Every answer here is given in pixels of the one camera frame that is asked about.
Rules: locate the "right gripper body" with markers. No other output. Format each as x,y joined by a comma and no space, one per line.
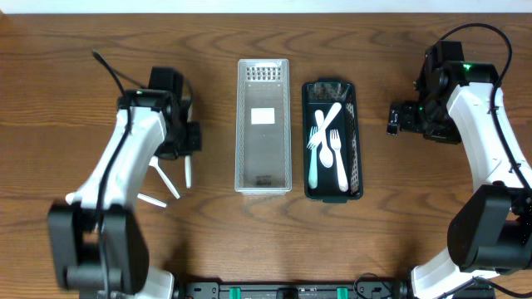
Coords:
396,120

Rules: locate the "white fork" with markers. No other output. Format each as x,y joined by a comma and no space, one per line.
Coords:
315,140
336,145

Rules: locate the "clear plastic basket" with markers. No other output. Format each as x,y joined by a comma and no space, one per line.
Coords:
263,154

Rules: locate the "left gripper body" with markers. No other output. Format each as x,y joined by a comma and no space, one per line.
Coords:
193,137

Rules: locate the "white spoon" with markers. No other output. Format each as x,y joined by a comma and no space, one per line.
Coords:
151,200
325,154
188,171
70,198

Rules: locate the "pale green plastic fork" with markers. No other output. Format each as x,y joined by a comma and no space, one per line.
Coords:
313,169

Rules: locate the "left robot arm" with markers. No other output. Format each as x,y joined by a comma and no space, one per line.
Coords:
97,246

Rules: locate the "black plastic basket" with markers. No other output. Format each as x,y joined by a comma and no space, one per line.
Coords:
320,95

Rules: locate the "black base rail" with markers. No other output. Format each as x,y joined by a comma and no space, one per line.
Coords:
365,287

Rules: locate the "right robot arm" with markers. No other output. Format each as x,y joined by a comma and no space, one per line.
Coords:
459,103

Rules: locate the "white label in basket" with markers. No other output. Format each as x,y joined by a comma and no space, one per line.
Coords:
262,116

